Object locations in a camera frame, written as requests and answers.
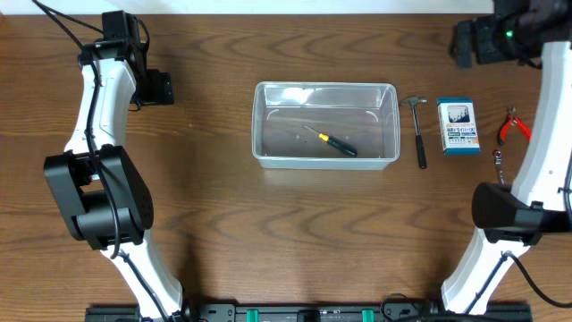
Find silver wrench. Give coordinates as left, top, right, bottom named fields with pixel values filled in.
left=492, top=149, right=507, bottom=185

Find clear plastic container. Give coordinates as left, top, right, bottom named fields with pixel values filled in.
left=251, top=81, right=400, bottom=170

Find black yellow screwdriver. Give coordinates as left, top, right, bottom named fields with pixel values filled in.
left=302, top=124, right=358, bottom=157

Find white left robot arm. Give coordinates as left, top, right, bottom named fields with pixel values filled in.
left=44, top=11, right=194, bottom=321

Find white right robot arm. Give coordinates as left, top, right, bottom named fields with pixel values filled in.
left=442, top=0, right=571, bottom=320

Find blue screw box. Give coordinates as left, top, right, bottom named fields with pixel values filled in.
left=437, top=97, right=481, bottom=156

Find small metal hammer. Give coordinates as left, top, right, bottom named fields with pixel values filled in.
left=400, top=96, right=427, bottom=169

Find red handled pliers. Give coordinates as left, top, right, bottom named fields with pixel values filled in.
left=497, top=106, right=533, bottom=148

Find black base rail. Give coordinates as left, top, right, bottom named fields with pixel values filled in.
left=84, top=301, right=534, bottom=322

